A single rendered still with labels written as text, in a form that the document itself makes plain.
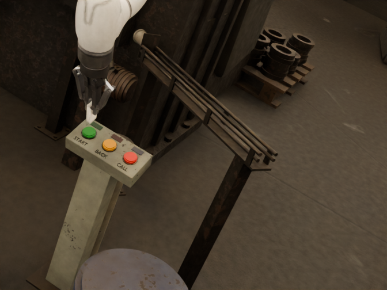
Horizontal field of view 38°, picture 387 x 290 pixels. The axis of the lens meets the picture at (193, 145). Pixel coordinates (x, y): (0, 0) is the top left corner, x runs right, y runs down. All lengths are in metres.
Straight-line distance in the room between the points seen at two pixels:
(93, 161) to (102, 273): 0.34
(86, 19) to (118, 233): 1.16
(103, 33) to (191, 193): 1.45
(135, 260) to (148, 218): 0.86
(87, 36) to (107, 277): 0.62
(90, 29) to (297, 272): 1.59
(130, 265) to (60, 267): 0.45
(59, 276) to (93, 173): 0.45
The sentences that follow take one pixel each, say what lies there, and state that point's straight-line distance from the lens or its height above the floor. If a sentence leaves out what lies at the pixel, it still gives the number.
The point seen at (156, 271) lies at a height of 0.43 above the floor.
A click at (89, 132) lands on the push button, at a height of 0.61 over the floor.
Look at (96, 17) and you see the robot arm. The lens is 1.34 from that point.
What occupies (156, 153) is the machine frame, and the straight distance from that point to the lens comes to 2.73.
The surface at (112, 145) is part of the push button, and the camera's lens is 1.66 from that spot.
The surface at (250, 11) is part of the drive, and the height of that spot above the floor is 0.69.
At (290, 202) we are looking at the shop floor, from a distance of 2.98.
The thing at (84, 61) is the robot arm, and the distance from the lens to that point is 1.44.
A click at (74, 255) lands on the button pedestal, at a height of 0.18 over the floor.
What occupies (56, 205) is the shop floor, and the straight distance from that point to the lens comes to 2.34.
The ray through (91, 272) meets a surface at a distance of 1.52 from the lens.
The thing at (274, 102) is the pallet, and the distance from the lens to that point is 3.93.
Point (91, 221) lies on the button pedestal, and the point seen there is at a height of 0.34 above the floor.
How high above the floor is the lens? 1.50
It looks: 30 degrees down
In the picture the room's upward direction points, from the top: 24 degrees clockwise
